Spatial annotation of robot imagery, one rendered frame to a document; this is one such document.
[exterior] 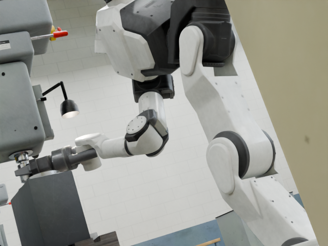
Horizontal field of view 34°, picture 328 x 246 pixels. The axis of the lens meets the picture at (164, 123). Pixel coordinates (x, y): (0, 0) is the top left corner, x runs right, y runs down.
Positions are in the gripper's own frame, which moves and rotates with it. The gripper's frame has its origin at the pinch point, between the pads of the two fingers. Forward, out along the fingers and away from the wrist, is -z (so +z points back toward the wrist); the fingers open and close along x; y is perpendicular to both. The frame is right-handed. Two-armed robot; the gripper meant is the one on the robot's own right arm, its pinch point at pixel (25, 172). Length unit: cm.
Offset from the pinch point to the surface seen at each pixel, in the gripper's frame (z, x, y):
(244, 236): 124, -425, 46
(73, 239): 18, 51, 33
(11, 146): 0.0, 9.6, -7.9
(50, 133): 11.9, -1.8, -11.4
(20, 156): 0.2, 2.4, -5.5
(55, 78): -55, -666, -300
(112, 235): 28, 51, 34
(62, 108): 17.3, -12.0, -22.6
